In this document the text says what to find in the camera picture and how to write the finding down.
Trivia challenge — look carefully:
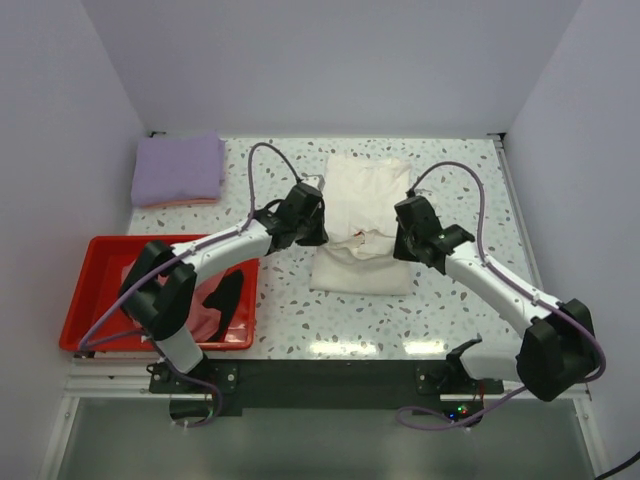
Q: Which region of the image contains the white t-shirt red print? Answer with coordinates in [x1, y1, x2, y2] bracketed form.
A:
[310, 154, 411, 296]

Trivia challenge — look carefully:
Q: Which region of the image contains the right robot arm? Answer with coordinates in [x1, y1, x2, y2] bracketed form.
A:
[393, 196, 605, 402]

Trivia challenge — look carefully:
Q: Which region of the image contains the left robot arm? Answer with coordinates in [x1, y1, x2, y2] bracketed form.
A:
[118, 180, 328, 392]

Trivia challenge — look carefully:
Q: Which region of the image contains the black garment in bin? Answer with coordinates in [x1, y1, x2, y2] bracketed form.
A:
[202, 270, 244, 343]

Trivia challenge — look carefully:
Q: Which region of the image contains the folded purple t-shirt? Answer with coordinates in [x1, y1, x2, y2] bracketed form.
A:
[131, 131, 225, 207]

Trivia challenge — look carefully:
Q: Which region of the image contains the pink t-shirt in bin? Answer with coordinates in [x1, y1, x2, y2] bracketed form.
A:
[122, 262, 226, 344]

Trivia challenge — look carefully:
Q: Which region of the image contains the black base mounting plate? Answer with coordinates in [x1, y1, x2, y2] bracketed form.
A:
[146, 359, 504, 421]

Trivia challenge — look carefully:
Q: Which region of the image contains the red plastic bin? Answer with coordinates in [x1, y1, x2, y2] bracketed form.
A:
[59, 234, 260, 352]

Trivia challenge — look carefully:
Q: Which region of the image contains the aluminium frame rail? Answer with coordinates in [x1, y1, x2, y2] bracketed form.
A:
[62, 357, 594, 401]

